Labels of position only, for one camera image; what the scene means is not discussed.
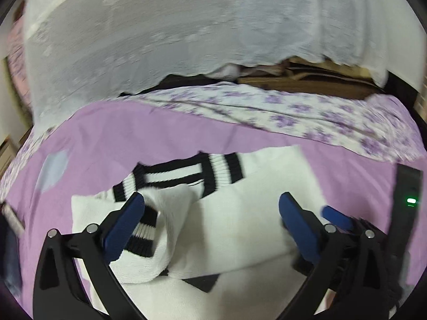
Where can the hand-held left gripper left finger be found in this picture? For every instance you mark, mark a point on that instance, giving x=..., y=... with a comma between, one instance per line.
x=121, y=233

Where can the dark blue cloth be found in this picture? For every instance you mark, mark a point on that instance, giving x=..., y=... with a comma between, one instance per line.
x=10, y=260

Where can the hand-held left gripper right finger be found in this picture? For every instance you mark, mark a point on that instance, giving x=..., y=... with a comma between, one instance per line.
x=298, y=230

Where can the pale folded cloth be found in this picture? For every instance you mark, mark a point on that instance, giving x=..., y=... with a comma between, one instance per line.
x=228, y=70

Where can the white lace cloth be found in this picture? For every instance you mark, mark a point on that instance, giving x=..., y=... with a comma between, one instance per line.
x=150, y=30

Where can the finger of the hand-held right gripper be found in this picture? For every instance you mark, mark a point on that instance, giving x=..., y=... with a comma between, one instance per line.
x=337, y=217

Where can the white sweater with black stripes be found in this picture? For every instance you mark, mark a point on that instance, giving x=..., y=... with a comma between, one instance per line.
x=233, y=226

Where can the purple blanket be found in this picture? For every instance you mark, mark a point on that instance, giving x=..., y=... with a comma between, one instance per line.
x=133, y=133

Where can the purple floral bed sheet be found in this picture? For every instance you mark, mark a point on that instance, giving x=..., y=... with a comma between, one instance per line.
x=300, y=113

